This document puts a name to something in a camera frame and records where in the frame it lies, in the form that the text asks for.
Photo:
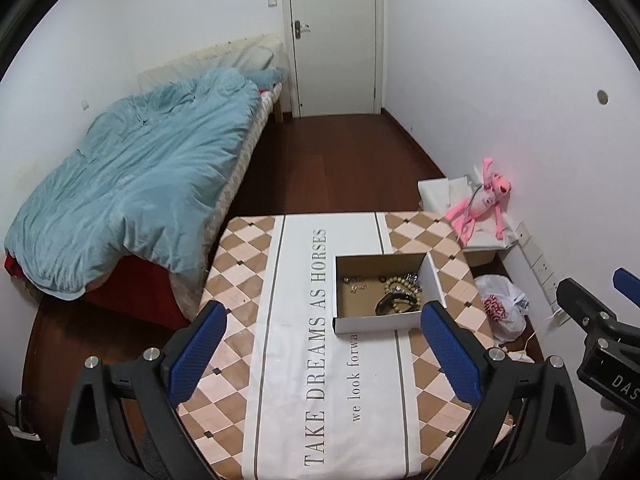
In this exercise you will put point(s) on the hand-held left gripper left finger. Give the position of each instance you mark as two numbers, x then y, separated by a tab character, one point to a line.
200	345

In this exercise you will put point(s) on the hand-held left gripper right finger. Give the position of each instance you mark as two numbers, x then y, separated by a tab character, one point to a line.
450	355

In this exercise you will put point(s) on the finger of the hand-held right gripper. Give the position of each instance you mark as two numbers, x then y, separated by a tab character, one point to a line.
595	317
629	285

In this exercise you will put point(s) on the black wristband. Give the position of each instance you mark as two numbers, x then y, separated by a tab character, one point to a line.
382	305

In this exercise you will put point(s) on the white cardboard box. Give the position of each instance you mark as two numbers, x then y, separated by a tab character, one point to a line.
370	324

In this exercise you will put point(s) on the white plastic bag red print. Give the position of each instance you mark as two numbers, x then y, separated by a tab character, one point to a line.
505	325

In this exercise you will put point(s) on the brown cardboard box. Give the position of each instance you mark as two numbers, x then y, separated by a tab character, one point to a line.
480	257

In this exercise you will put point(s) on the checked brown white tablecloth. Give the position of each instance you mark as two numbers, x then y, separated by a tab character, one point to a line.
300	285

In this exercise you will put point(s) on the pink plush toy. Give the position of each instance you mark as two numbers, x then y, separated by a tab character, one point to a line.
482	200

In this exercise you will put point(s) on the bed with patterned mattress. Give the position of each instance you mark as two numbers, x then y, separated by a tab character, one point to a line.
240	170

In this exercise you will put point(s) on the light blue duvet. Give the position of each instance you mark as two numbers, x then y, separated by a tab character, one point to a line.
140	170

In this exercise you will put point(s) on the teal pillow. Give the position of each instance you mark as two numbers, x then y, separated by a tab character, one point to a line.
267	76

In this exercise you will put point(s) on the white door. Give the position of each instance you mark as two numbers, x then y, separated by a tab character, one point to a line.
335	35

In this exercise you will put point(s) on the row of white wall sockets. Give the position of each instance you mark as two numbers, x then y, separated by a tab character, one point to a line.
542	267

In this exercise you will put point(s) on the round wall hole cover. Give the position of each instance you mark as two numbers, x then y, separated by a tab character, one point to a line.
602	97

